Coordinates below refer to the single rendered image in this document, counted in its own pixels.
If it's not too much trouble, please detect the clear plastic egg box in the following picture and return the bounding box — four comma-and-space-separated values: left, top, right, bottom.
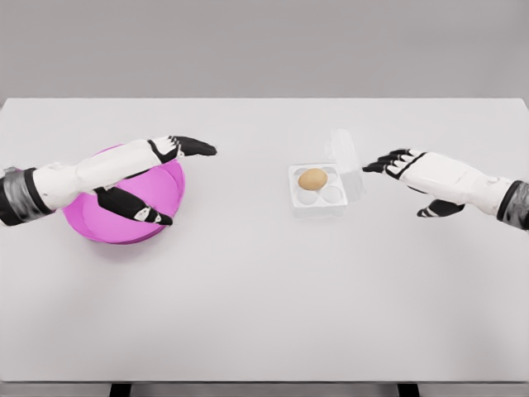
288, 128, 369, 221

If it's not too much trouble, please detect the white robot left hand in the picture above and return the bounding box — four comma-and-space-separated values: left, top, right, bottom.
77, 134, 219, 227

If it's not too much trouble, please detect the pink round bowl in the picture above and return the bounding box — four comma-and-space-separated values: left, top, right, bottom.
61, 144, 187, 246

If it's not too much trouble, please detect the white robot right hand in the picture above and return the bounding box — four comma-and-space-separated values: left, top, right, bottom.
361, 148, 493, 219

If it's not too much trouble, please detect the brown egg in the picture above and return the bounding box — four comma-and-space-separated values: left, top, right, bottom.
298, 167, 330, 193

